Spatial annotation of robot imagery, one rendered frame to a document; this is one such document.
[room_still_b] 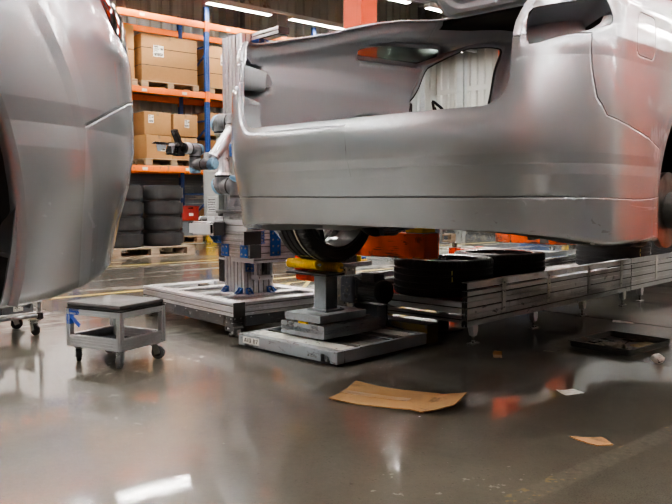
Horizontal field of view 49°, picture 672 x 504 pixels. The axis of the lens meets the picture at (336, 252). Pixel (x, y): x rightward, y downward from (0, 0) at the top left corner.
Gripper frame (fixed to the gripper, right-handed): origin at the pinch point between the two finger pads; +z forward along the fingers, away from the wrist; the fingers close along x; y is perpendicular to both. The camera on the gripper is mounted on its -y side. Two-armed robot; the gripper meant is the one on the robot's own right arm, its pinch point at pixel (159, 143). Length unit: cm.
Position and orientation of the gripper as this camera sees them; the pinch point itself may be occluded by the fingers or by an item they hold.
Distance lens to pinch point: 474.2
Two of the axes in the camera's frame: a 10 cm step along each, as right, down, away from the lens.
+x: -8.1, -1.8, 5.5
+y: -1.1, 9.8, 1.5
